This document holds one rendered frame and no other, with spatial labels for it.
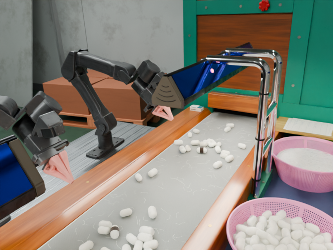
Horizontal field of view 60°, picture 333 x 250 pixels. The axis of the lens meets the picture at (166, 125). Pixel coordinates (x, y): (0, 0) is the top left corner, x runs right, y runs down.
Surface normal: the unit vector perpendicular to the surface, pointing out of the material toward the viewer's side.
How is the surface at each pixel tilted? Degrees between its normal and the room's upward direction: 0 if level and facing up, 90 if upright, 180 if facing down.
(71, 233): 0
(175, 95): 90
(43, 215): 0
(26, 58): 76
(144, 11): 90
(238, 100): 90
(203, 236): 0
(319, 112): 90
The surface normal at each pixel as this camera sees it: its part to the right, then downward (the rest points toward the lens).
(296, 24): -0.51, 0.34
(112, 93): -0.30, 0.36
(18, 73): -0.45, 0.11
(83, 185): -0.04, -0.93
